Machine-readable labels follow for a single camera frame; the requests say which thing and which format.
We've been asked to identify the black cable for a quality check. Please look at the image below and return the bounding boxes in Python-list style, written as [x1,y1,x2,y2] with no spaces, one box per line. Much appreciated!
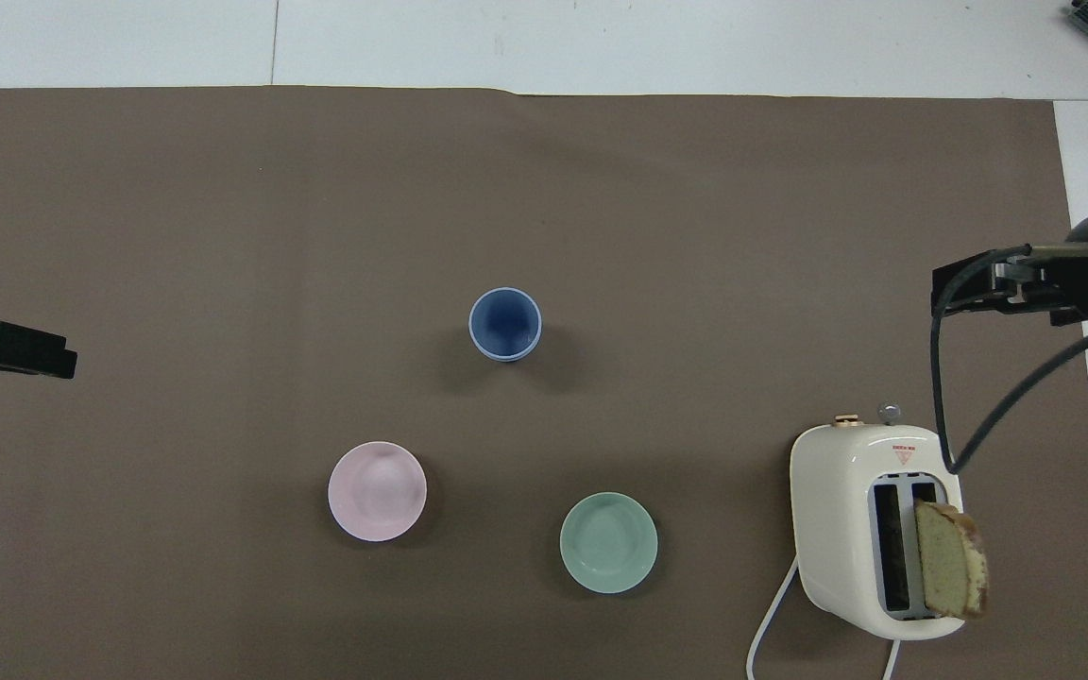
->
[928,244,1088,476]

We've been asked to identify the slice of bread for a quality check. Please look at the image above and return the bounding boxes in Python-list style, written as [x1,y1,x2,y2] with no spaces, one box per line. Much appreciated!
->
[913,500,991,621]

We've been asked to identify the blue cup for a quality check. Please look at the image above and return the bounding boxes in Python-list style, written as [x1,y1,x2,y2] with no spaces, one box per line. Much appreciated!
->
[467,287,544,365]

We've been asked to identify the green plate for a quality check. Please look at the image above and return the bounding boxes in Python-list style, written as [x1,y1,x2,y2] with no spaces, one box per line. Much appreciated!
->
[559,492,659,595]

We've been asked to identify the white power cable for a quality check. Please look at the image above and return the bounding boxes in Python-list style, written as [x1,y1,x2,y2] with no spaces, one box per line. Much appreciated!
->
[746,555,904,680]

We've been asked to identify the cream white toaster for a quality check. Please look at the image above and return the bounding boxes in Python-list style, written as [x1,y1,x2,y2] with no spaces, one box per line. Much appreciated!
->
[789,402,966,642]

